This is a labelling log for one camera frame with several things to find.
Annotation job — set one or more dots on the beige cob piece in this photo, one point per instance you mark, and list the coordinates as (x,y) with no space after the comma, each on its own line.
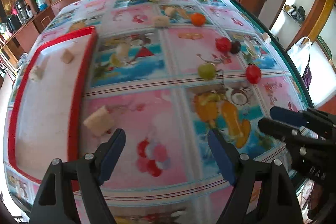
(160,21)
(99,121)
(36,73)
(67,56)

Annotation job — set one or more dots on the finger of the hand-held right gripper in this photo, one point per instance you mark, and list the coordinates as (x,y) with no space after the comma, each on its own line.
(287,116)
(275,128)

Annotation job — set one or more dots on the red tomato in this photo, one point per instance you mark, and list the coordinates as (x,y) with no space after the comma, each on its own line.
(253,74)
(223,44)

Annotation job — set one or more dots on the pale cob piece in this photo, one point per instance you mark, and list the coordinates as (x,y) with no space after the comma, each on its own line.
(169,11)

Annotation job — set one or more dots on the white plastic bag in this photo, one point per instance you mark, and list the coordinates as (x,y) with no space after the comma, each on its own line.
(299,53)

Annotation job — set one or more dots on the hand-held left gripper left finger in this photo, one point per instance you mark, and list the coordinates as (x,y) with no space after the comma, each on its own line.
(111,158)

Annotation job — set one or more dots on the green apple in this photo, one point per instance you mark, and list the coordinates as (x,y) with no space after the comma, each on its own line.
(206,71)

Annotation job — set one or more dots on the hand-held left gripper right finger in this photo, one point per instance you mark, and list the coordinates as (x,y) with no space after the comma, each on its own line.
(221,158)

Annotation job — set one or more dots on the purple bag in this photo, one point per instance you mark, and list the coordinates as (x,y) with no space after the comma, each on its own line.
(307,74)

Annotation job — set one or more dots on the dark jug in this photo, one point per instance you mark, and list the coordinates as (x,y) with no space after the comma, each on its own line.
(11,23)

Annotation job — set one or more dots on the orange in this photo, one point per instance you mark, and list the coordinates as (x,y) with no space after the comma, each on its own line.
(197,19)

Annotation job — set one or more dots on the red plastic tray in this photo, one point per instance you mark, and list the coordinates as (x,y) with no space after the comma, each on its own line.
(47,108)

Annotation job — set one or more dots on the black thermos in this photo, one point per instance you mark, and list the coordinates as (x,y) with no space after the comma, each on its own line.
(21,10)

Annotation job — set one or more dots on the dark plum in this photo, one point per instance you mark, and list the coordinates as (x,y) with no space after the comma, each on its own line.
(235,47)

